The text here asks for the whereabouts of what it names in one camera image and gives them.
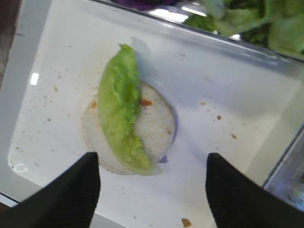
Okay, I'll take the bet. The green lettuce pile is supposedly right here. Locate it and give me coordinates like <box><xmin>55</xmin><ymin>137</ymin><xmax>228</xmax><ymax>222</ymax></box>
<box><xmin>184</xmin><ymin>0</ymin><xmax>304</xmax><ymax>58</ymax></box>

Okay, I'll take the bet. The round white bread slice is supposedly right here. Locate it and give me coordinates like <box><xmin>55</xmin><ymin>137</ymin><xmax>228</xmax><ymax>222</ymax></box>
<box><xmin>81</xmin><ymin>82</ymin><xmax>177</xmax><ymax>175</ymax></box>

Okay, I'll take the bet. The clear plastic container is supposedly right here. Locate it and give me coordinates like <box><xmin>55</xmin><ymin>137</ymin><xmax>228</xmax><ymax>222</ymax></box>
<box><xmin>97</xmin><ymin>0</ymin><xmax>304</xmax><ymax>80</ymax></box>

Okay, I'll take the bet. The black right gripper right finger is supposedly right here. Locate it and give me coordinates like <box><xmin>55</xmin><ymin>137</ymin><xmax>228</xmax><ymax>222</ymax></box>
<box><xmin>205</xmin><ymin>153</ymin><xmax>304</xmax><ymax>228</ymax></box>

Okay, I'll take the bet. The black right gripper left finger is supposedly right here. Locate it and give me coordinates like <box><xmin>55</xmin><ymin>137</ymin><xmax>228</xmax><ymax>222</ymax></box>
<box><xmin>0</xmin><ymin>152</ymin><xmax>101</xmax><ymax>228</ymax></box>

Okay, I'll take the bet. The clear rail right of tray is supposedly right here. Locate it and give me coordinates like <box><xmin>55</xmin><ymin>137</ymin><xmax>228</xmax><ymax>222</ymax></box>
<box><xmin>263</xmin><ymin>127</ymin><xmax>304</xmax><ymax>211</ymax></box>

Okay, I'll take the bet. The purple cabbage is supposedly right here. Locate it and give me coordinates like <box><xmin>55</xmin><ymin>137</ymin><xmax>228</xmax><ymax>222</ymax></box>
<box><xmin>112</xmin><ymin>0</ymin><xmax>178</xmax><ymax>10</ymax></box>

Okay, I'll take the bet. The green lettuce leaf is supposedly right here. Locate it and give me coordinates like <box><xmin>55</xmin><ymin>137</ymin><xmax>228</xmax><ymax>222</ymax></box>
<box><xmin>97</xmin><ymin>44</ymin><xmax>161</xmax><ymax>176</ymax></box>

